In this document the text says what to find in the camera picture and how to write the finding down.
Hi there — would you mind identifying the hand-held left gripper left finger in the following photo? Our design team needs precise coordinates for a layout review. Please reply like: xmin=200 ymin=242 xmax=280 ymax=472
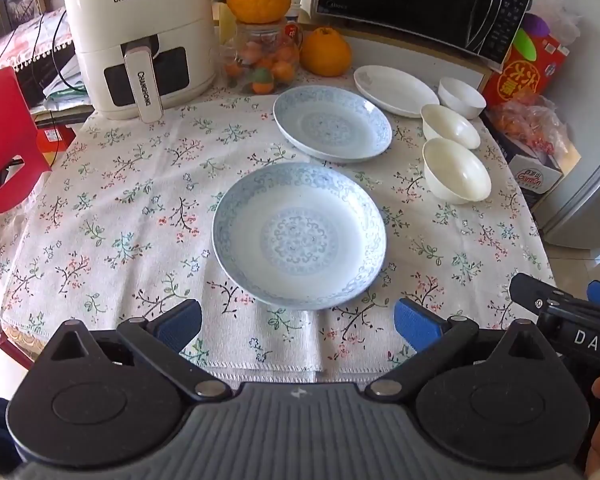
xmin=49 ymin=298 xmax=232 ymax=402

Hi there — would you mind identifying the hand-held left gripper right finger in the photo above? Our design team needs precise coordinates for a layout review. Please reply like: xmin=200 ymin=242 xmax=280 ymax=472
xmin=365 ymin=297 xmax=563 ymax=403

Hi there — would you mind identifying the large white bowl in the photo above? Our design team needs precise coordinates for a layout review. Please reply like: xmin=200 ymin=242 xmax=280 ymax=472
xmin=422 ymin=137 xmax=492 ymax=206

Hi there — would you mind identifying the blue patterned plate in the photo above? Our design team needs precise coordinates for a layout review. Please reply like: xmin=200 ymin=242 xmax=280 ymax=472
xmin=272 ymin=85 xmax=393 ymax=163
xmin=211 ymin=162 xmax=388 ymax=311

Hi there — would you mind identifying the medium white bowl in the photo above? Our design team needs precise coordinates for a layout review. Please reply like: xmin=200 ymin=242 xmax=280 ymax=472
xmin=420 ymin=104 xmax=482 ymax=150

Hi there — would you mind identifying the small white bowl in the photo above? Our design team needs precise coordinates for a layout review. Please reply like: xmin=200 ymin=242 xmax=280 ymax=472
xmin=438 ymin=76 xmax=487 ymax=121

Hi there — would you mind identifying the white plate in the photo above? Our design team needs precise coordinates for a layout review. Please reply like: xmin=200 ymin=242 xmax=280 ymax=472
xmin=354 ymin=65 xmax=441 ymax=118

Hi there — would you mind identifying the grey refrigerator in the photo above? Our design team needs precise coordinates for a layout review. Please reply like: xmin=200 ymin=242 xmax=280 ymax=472
xmin=542 ymin=50 xmax=600 ymax=251

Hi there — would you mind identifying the black and white cardboard box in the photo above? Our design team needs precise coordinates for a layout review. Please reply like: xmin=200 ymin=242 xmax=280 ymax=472
xmin=480 ymin=110 xmax=583 ymax=211

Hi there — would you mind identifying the floral tablecloth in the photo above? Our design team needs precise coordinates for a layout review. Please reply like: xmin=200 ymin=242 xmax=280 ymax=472
xmin=0 ymin=67 xmax=556 ymax=376

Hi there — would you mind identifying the red gift box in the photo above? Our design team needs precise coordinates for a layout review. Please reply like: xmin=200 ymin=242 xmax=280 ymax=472
xmin=481 ymin=30 xmax=568 ymax=111

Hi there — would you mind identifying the red plastic chair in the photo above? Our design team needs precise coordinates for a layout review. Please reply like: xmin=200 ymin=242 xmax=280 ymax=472
xmin=0 ymin=66 xmax=53 ymax=216

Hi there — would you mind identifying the glass jar of small oranges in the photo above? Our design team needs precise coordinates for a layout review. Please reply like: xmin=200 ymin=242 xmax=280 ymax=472
xmin=220 ymin=16 xmax=305 ymax=95

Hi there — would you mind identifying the black device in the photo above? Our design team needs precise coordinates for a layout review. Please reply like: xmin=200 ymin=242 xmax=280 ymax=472
xmin=15 ymin=52 xmax=81 ymax=108

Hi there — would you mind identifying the clear plastic bag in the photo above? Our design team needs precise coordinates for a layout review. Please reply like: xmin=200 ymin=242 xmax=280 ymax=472
xmin=530 ymin=0 xmax=581 ymax=51

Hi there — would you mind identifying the white air fryer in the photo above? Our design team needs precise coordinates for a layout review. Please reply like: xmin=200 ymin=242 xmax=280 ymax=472
xmin=61 ymin=0 xmax=217 ymax=122

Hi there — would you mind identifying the pink floral cloth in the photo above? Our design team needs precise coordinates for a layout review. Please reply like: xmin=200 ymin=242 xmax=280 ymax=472
xmin=0 ymin=7 xmax=76 ymax=81

